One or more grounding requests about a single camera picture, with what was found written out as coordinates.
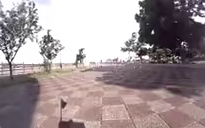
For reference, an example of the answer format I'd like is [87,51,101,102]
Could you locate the wooden rail fence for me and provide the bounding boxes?
[0,61,78,79]

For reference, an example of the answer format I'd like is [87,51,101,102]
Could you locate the bushes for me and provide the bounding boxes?
[148,46,183,65]

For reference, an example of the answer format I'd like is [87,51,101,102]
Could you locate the thin-trunked leafy tree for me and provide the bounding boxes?
[0,0,44,80]

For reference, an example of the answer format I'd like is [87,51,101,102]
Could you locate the checkered paved path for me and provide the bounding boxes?
[0,63,205,128]

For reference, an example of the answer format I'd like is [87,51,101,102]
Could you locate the grass strip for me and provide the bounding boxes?
[0,66,94,89]

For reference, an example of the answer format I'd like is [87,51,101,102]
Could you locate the large dark tree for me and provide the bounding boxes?
[134,0,205,64]

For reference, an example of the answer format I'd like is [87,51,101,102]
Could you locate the small leafy tree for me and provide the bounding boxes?
[38,29,65,74]
[120,31,149,64]
[74,47,87,69]

